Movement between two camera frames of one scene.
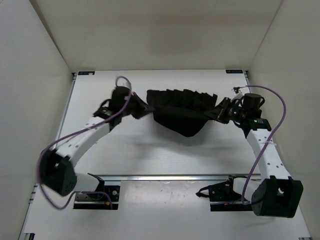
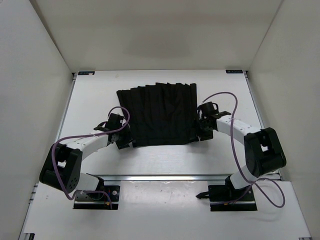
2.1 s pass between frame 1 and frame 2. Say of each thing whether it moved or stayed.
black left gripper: moved
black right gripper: moved
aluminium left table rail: stayed
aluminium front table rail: stayed
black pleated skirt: moved
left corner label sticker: stayed
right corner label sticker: stayed
